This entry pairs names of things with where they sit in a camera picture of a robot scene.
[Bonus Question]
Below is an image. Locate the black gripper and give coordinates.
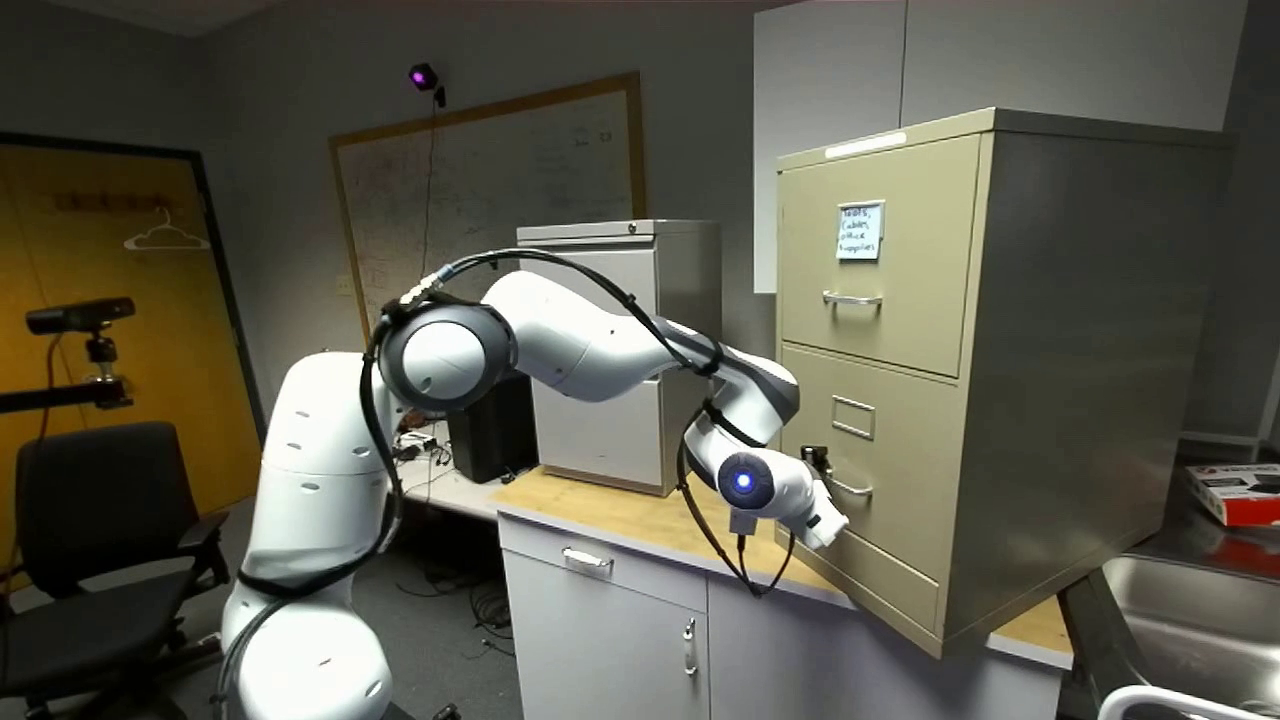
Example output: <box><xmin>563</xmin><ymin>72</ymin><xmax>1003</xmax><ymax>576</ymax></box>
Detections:
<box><xmin>792</xmin><ymin>439</ymin><xmax>842</xmax><ymax>487</ymax></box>

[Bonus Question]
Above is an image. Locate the beige cabinet drawer with label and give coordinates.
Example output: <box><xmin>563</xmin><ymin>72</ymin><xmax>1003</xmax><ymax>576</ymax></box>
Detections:
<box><xmin>774</xmin><ymin>126</ymin><xmax>994</xmax><ymax>380</ymax></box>

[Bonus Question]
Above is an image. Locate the grey metal file cabinet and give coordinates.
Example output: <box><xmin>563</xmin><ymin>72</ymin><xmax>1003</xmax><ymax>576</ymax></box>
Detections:
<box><xmin>513</xmin><ymin>214</ymin><xmax>723</xmax><ymax>501</ymax></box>

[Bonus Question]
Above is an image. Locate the white counter base cabinet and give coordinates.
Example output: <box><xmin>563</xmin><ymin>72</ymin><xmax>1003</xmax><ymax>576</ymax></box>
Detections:
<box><xmin>494</xmin><ymin>464</ymin><xmax>1082</xmax><ymax>720</ymax></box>

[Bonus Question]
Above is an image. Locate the white counter drawer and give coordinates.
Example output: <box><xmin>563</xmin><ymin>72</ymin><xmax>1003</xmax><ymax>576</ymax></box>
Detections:
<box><xmin>495</xmin><ymin>511</ymin><xmax>711</xmax><ymax>621</ymax></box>

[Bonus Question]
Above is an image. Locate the beige metal file cabinet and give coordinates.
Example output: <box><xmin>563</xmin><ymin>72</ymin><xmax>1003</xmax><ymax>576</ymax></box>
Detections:
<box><xmin>774</xmin><ymin>105</ymin><xmax>1242</xmax><ymax>665</ymax></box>

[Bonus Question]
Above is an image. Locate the white label sticker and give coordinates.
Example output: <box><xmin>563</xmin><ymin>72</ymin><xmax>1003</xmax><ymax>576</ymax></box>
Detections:
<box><xmin>832</xmin><ymin>194</ymin><xmax>892</xmax><ymax>269</ymax></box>

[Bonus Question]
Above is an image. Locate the white counter door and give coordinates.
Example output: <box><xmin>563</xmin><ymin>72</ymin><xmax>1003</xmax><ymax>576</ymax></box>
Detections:
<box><xmin>502</xmin><ymin>547</ymin><xmax>711</xmax><ymax>720</ymax></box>

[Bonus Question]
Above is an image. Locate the black box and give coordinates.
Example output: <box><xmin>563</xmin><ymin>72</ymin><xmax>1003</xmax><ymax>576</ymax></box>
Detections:
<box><xmin>443</xmin><ymin>368</ymin><xmax>543</xmax><ymax>487</ymax></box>

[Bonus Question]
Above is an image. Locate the cluttered desk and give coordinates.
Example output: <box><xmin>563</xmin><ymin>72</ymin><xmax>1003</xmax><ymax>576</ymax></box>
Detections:
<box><xmin>390</xmin><ymin>417</ymin><xmax>513</xmax><ymax>524</ymax></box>

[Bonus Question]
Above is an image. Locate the steel sink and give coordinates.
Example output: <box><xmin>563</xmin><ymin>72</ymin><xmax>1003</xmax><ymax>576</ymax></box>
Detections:
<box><xmin>1095</xmin><ymin>547</ymin><xmax>1280</xmax><ymax>720</ymax></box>

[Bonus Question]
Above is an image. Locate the wood-framed whiteboard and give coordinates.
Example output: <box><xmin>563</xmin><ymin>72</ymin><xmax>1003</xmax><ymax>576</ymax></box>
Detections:
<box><xmin>323</xmin><ymin>67</ymin><xmax>653</xmax><ymax>340</ymax></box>

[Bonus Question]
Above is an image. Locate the red and white box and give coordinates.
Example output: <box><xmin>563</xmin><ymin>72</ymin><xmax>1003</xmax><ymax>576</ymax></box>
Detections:
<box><xmin>1186</xmin><ymin>455</ymin><xmax>1280</xmax><ymax>536</ymax></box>

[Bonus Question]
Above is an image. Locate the black padded office chair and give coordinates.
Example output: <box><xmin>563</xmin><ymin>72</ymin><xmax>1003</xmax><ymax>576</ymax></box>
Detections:
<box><xmin>0</xmin><ymin>420</ymin><xmax>232</xmax><ymax>720</ymax></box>

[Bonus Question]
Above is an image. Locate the orange door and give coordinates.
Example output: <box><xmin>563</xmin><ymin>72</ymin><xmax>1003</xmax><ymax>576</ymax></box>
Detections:
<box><xmin>0</xmin><ymin>126</ymin><xmax>269</xmax><ymax>572</ymax></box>

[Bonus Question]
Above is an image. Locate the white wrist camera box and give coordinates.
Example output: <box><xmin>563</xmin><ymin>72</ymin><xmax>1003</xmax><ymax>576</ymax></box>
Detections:
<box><xmin>792</xmin><ymin>485</ymin><xmax>858</xmax><ymax>556</ymax></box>

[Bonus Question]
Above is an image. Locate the white wall cabinet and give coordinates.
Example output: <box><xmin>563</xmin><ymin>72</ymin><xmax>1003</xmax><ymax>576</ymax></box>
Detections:
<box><xmin>750</xmin><ymin>0</ymin><xmax>1259</xmax><ymax>299</ymax></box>

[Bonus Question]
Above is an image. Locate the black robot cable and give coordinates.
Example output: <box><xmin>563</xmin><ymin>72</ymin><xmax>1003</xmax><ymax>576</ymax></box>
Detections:
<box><xmin>219</xmin><ymin>245</ymin><xmax>804</xmax><ymax>598</ymax></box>

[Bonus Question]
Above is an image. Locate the camera with purple light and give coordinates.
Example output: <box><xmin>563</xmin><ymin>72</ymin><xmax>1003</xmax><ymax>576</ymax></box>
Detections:
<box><xmin>406</xmin><ymin>57</ymin><xmax>451</xmax><ymax>113</ymax></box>

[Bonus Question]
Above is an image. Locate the wire coat hanger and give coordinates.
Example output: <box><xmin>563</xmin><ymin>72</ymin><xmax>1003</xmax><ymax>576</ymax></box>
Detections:
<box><xmin>120</xmin><ymin>209</ymin><xmax>216</xmax><ymax>259</ymax></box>

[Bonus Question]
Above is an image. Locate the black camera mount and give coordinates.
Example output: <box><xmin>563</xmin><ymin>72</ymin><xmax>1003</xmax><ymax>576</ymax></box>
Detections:
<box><xmin>0</xmin><ymin>327</ymin><xmax>140</xmax><ymax>420</ymax></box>

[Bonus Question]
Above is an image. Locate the black stereo camera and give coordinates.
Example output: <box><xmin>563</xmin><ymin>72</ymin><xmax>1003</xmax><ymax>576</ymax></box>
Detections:
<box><xmin>23</xmin><ymin>293</ymin><xmax>140</xmax><ymax>340</ymax></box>

